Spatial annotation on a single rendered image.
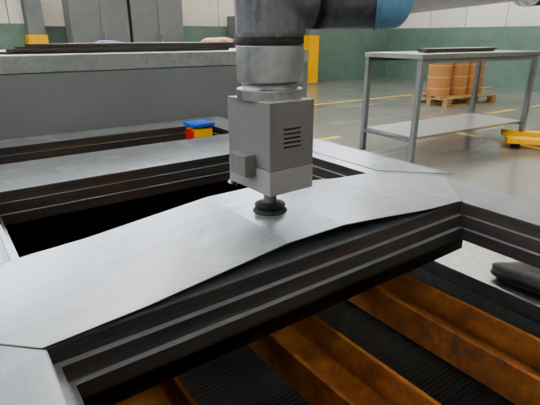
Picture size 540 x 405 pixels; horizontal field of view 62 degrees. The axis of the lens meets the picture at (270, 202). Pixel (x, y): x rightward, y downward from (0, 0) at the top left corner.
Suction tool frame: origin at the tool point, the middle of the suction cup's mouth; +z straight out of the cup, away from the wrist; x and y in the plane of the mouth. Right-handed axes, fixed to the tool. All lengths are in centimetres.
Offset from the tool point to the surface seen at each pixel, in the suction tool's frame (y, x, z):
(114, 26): -812, 265, -39
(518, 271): 12.4, 45.0, 17.1
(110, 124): -81, 7, 1
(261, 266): 7.8, -7.0, 1.1
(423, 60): -199, 313, -2
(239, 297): 9.2, -10.7, 2.8
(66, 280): -0.9, -24.3, 0.7
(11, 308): 0.9, -29.4, 0.9
